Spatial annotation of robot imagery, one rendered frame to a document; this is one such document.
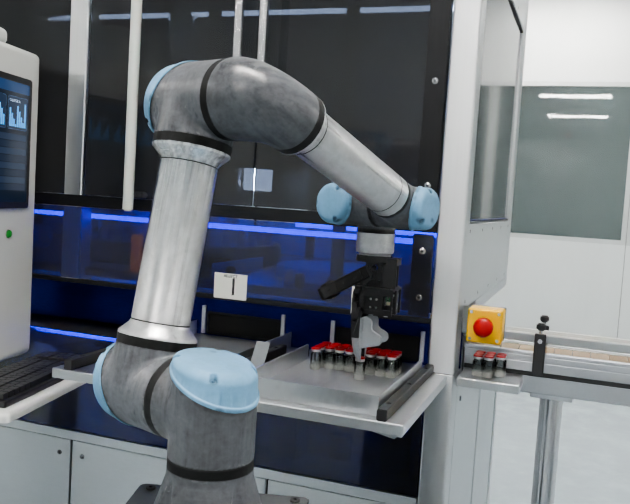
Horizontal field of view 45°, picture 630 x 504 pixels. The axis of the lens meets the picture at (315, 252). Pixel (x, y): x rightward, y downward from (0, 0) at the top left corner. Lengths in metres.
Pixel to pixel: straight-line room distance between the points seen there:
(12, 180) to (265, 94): 1.00
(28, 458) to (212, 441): 1.26
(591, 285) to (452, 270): 4.63
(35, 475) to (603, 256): 4.84
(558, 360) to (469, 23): 0.74
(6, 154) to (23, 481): 0.88
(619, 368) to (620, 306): 4.51
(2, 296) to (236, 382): 1.03
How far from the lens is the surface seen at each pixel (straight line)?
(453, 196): 1.61
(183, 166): 1.09
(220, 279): 1.79
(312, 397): 1.33
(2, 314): 1.93
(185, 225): 1.08
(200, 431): 0.98
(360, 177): 1.17
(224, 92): 1.03
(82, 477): 2.11
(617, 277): 6.21
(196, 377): 0.97
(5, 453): 2.25
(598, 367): 1.73
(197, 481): 1.01
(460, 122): 1.62
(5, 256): 1.91
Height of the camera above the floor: 1.24
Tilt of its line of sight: 4 degrees down
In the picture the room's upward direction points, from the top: 4 degrees clockwise
